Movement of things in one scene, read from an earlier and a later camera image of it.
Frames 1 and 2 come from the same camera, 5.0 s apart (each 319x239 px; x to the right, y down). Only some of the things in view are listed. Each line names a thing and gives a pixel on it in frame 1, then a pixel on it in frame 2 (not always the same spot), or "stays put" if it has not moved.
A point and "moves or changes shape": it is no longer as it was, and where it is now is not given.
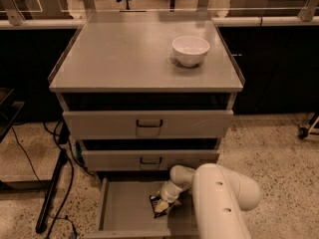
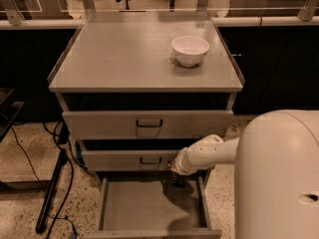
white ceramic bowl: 189,50 stays put
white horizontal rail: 219,22 stays put
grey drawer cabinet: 143,92 stays put
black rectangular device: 159,207 moves or changes shape
